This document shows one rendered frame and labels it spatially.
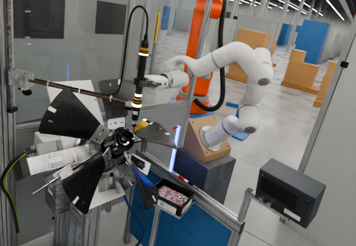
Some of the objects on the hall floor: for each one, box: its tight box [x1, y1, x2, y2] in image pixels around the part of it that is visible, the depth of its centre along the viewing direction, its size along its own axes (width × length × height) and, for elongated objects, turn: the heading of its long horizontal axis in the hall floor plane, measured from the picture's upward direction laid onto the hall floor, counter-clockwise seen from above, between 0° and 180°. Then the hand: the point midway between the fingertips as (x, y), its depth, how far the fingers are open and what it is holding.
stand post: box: [80, 204, 102, 246], centre depth 168 cm, size 4×9×91 cm, turn 110°
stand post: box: [61, 202, 79, 246], centre depth 178 cm, size 4×9×115 cm, turn 110°
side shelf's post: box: [54, 213, 63, 246], centre depth 198 cm, size 4×4×83 cm
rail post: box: [123, 178, 137, 244], centre depth 219 cm, size 4×4×78 cm
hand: (139, 82), depth 136 cm, fingers closed on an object, 4 cm apart
